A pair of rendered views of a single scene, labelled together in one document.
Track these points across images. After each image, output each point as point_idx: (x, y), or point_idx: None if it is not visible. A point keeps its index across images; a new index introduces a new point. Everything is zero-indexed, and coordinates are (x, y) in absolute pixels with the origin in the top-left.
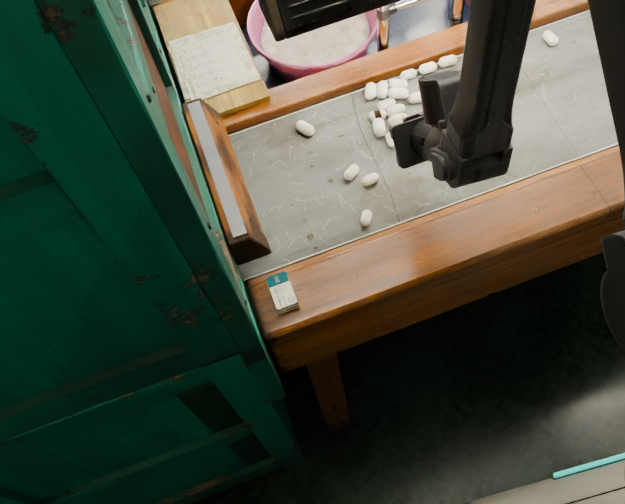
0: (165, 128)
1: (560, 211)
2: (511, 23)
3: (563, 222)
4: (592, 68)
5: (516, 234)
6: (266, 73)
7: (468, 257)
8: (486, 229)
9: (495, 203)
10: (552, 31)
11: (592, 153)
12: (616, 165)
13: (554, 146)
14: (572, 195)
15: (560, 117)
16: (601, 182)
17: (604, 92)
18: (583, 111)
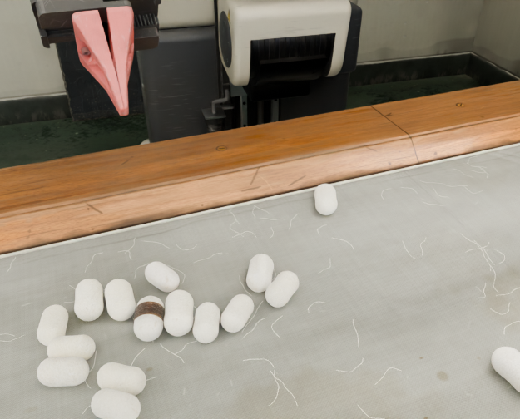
0: None
1: (429, 103)
2: None
3: (423, 96)
4: (390, 302)
5: (477, 91)
6: None
7: None
8: (514, 94)
9: (514, 110)
10: (514, 417)
11: (384, 172)
12: (359, 134)
13: (445, 182)
14: (416, 113)
15: (443, 218)
16: (379, 121)
17: (364, 253)
18: (403, 224)
